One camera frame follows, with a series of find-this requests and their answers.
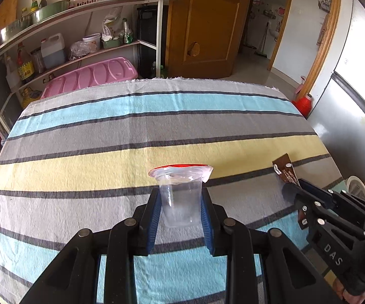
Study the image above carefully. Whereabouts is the silver two-door refrigerator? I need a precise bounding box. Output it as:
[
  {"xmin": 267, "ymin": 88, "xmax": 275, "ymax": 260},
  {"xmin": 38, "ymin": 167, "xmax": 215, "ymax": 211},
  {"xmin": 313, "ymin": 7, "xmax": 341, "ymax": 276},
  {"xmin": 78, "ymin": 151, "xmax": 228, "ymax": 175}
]
[{"xmin": 308, "ymin": 0, "xmax": 365, "ymax": 180}]

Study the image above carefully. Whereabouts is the person's right hand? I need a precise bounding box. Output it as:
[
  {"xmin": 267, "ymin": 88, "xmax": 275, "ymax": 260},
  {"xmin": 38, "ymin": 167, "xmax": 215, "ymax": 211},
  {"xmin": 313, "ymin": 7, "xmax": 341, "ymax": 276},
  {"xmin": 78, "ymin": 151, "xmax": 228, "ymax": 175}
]
[{"xmin": 332, "ymin": 279, "xmax": 365, "ymax": 304}]

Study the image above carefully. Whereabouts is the pink plastic tray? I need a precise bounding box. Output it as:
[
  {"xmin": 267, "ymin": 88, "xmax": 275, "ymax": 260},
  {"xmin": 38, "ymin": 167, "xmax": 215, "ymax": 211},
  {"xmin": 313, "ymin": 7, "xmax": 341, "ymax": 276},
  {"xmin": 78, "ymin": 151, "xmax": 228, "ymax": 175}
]
[{"xmin": 41, "ymin": 57, "xmax": 138, "ymax": 99}]

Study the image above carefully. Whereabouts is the striped tablecloth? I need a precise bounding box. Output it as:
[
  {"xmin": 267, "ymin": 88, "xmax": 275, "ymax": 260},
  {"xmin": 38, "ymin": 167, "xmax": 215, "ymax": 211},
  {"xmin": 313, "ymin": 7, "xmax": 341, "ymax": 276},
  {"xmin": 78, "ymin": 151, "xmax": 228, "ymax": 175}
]
[{"xmin": 0, "ymin": 78, "xmax": 345, "ymax": 303}]

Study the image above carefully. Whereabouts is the soy sauce bottle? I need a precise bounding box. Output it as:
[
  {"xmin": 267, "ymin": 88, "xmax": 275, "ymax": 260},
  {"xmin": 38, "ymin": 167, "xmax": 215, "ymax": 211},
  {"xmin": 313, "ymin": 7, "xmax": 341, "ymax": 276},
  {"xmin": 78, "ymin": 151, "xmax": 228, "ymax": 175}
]
[{"xmin": 16, "ymin": 43, "xmax": 35, "ymax": 84}]

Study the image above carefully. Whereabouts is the steel mixing bowl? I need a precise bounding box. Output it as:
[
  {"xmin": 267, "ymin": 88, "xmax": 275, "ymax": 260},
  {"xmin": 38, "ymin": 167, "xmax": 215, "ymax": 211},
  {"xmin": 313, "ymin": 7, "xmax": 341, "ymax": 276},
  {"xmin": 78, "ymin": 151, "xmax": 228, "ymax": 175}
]
[{"xmin": 0, "ymin": 15, "xmax": 32, "ymax": 45}]

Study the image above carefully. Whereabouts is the brown chocolate wrapper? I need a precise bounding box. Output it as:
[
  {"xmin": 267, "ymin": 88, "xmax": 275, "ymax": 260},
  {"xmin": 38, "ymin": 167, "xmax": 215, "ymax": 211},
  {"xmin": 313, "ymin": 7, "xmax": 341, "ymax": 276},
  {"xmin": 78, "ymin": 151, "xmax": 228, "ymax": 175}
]
[{"xmin": 272, "ymin": 153, "xmax": 299, "ymax": 186}]

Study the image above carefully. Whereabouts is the white plastic jug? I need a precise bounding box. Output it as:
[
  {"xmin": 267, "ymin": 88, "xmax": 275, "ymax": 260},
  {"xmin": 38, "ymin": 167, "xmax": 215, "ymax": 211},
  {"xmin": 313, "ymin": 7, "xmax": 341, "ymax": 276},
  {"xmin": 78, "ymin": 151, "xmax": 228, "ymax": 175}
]
[{"xmin": 41, "ymin": 33, "xmax": 66, "ymax": 69}]

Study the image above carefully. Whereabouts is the red plastic container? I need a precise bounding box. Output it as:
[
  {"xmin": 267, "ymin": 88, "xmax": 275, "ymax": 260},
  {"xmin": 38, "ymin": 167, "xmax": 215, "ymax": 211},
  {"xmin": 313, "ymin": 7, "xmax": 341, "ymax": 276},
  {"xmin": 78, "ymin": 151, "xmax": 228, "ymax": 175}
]
[{"xmin": 292, "ymin": 93, "xmax": 312, "ymax": 118}]

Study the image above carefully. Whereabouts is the white metal shelf rack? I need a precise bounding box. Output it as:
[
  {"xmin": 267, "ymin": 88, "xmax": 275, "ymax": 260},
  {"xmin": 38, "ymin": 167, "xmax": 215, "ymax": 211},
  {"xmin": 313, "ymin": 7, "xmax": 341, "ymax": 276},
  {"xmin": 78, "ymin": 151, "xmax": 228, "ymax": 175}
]
[{"xmin": 0, "ymin": 0, "xmax": 166, "ymax": 138}]

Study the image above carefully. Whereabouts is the brown wooden door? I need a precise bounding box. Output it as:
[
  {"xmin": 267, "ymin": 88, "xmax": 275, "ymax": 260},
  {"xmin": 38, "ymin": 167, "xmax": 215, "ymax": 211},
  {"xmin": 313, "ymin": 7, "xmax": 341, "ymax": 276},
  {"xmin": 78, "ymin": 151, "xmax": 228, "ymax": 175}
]
[{"xmin": 165, "ymin": 0, "xmax": 250, "ymax": 79}]

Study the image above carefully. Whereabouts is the white round trash bin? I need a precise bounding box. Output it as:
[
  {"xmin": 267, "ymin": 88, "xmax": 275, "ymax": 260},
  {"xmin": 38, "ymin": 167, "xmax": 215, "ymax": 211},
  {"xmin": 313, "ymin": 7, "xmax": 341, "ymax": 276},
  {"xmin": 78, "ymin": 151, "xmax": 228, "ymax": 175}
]
[{"xmin": 346, "ymin": 176, "xmax": 365, "ymax": 201}]

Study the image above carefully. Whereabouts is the clear plastic jelly cup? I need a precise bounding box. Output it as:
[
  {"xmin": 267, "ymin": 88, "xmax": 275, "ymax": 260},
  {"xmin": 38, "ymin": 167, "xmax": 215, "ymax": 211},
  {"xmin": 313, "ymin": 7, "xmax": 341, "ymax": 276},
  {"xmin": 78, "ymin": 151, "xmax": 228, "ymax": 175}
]
[{"xmin": 149, "ymin": 164, "xmax": 213, "ymax": 228}]

